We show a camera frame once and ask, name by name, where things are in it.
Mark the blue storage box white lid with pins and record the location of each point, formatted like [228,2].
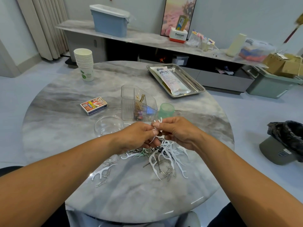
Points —
[109,20]

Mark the metal tray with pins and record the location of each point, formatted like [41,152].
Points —
[194,85]

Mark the clear bag of snacks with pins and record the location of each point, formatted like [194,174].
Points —
[194,39]

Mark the person's right hand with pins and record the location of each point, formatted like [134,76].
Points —
[182,131]

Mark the framed pink picture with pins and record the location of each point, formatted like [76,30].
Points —
[173,14]

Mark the group of white paper cups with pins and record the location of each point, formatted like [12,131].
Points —
[84,64]

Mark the colourful small packet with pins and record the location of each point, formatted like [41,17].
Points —
[211,42]

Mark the small colourful box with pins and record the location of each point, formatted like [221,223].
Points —
[182,22]

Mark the clear printed plastic bag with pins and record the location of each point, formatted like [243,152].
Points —
[171,81]

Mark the grey green storage bin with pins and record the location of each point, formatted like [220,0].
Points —
[272,85]

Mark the white and red small box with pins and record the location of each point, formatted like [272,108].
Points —
[178,35]

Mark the cardboard box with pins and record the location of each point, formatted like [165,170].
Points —
[284,64]

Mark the white box in cabinet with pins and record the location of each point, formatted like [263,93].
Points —
[180,60]

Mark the pile of floss picks and clips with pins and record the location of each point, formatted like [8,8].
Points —
[163,160]

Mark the translucent green plastic cup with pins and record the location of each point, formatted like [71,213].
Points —
[166,110]

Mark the cream paper roll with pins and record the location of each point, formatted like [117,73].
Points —
[236,45]

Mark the person's left forearm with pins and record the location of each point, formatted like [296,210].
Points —
[52,186]

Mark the person's left hand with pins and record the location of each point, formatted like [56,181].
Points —
[135,137]

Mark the person's right forearm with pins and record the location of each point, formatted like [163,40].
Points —
[255,186]

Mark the clear ribbed organizer box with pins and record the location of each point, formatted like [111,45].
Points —
[132,104]

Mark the beige curtain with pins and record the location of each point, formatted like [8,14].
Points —
[42,23]

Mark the trash bin with black bag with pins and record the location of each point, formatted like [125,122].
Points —
[284,141]

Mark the colourful matchbox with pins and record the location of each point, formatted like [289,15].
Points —
[93,105]

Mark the loose papers in cabinet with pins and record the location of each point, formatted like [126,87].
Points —
[226,70]

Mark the clear storage box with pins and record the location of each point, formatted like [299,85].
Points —
[257,50]

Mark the grey cabinet with marble top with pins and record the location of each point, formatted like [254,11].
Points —
[132,37]

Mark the clear round plastic bowl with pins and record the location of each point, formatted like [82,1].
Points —
[108,126]

